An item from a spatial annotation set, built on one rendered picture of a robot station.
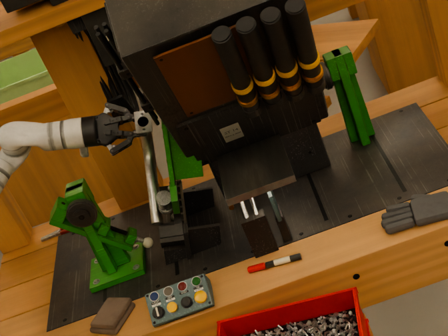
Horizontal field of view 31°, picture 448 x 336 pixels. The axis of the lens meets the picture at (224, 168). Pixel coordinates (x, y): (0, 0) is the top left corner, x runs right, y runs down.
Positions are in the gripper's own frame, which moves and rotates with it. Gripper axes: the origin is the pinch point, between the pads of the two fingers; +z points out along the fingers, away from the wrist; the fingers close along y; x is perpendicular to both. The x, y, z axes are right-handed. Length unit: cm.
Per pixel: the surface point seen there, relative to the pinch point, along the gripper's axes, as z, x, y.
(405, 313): 81, 99, -51
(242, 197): 21.0, -18.6, -25.2
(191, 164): 11.0, -4.6, -12.7
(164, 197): 3.6, 0.1, -18.9
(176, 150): 8.0, -7.5, -9.6
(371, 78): 117, 222, 80
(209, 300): 11.2, -5.4, -45.2
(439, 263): 64, -8, -44
